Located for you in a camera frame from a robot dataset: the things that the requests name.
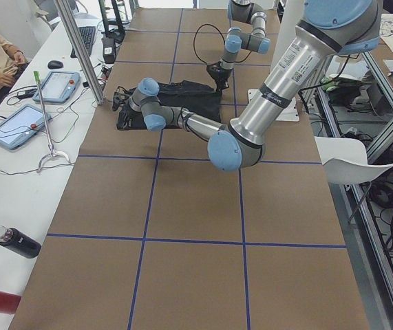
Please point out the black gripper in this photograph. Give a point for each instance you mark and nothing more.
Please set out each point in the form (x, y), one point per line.
(220, 75)
(124, 113)

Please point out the black graphic t-shirt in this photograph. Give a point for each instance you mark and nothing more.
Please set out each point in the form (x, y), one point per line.
(196, 97)

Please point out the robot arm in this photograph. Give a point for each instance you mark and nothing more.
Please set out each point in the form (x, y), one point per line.
(325, 29)
(246, 12)

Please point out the far blue teach pendant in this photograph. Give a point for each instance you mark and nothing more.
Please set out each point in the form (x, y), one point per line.
(58, 86)

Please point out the blue teach pendant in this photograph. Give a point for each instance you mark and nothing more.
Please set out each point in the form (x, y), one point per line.
(19, 127)
(58, 86)

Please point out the black computer mouse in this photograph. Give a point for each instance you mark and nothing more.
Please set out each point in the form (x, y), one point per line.
(55, 64)

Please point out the black keyboard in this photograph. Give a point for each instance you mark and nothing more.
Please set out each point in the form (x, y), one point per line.
(88, 35)

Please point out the metal stand green tip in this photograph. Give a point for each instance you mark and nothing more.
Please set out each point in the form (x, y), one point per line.
(53, 153)

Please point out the near blue teach pendant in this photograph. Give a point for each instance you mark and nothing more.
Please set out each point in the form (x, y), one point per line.
(19, 127)

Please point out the black water bottle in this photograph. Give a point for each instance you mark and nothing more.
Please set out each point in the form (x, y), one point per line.
(18, 242)

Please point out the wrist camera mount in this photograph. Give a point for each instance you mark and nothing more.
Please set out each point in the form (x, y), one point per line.
(121, 95)

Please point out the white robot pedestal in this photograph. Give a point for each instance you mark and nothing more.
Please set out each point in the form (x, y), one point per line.
(284, 91)

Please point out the aluminium frame column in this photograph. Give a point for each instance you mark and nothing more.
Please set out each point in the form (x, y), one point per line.
(76, 40)

